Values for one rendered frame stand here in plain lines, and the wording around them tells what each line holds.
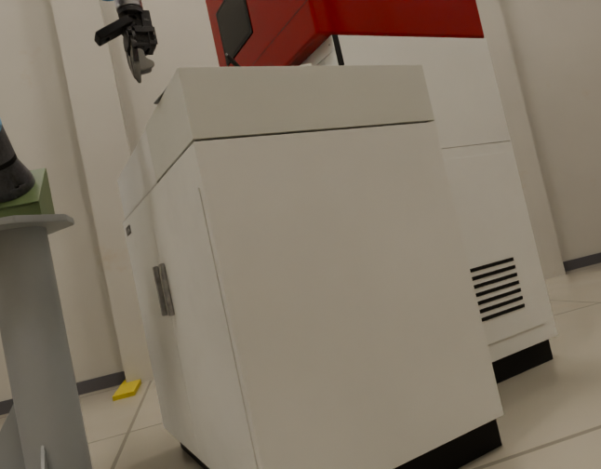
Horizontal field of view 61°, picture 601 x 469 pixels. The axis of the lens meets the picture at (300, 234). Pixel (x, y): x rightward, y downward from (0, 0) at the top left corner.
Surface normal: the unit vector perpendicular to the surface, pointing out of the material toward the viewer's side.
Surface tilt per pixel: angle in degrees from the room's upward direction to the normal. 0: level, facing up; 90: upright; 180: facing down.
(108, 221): 90
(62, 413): 90
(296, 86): 90
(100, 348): 90
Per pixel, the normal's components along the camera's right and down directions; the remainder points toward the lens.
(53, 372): 0.70, -0.18
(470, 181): 0.45, -0.14
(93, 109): 0.21, -0.10
